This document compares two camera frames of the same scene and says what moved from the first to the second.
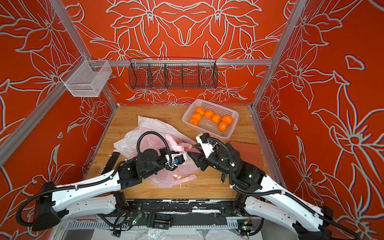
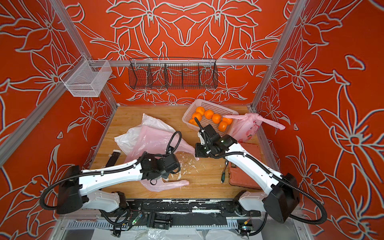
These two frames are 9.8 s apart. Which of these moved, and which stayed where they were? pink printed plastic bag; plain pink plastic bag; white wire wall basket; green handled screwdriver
Moved: plain pink plastic bag; pink printed plastic bag
Stayed: white wire wall basket; green handled screwdriver
